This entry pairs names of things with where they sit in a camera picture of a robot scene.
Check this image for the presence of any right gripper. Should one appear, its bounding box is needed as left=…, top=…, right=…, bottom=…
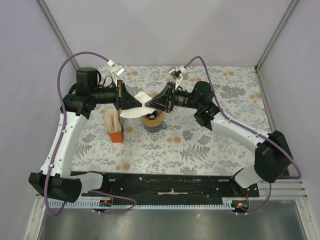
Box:
left=145, top=82, right=201, bottom=114

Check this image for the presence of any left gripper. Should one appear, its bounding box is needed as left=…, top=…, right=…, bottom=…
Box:
left=91, top=80, right=142, bottom=111

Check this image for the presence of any beige paper coffee filter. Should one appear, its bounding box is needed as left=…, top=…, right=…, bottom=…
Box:
left=120, top=91, right=155, bottom=119

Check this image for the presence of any wooden dripper ring holder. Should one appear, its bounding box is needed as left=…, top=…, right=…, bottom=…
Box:
left=140, top=112, right=165, bottom=128

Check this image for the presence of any coffee filter paper box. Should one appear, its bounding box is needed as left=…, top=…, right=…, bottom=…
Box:
left=103, top=107, right=124, bottom=143

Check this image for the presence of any grey glass dripper cone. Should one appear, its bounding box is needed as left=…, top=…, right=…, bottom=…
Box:
left=144, top=111, right=160, bottom=120

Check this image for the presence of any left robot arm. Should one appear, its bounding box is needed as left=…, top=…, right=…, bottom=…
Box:
left=28, top=67, right=142, bottom=203

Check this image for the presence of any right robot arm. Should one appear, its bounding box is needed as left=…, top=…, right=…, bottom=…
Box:
left=145, top=81, right=292, bottom=197

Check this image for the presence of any glass measuring pitcher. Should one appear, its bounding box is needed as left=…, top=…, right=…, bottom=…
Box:
left=143, top=121, right=168, bottom=133

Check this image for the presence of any floral patterned table mat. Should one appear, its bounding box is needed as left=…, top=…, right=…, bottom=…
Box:
left=71, top=66, right=270, bottom=175

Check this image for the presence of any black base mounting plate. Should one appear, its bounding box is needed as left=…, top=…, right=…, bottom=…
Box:
left=97, top=172, right=260, bottom=199

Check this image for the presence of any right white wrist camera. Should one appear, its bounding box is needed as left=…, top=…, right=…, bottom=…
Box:
left=169, top=65, right=186, bottom=89

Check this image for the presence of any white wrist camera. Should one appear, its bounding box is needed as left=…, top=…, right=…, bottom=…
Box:
left=107, top=59, right=125, bottom=87
left=169, top=65, right=186, bottom=89

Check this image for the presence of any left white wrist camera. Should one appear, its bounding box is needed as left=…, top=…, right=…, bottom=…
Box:
left=107, top=59, right=125, bottom=87

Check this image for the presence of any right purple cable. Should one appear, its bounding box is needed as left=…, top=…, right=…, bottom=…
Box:
left=184, top=55, right=303, bottom=215

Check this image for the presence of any purple cable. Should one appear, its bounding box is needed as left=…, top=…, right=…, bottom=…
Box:
left=43, top=51, right=137, bottom=217
left=184, top=55, right=303, bottom=215

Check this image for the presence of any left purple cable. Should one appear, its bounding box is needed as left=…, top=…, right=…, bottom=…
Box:
left=43, top=51, right=137, bottom=217

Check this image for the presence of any white slotted cable duct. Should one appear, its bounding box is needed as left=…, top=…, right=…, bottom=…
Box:
left=46, top=197, right=241, bottom=210

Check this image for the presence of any left aluminium corner post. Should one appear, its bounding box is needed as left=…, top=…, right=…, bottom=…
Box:
left=35, top=0, right=73, bottom=57

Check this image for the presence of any aluminium corner post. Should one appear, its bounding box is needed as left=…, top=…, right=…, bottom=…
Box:
left=254, top=0, right=301, bottom=72
left=35, top=0, right=73, bottom=57

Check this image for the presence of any aluminium frame rail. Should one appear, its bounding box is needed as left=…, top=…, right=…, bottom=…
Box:
left=36, top=178, right=309, bottom=200

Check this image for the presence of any right aluminium corner post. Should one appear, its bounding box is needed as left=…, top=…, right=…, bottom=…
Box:
left=254, top=0, right=301, bottom=72

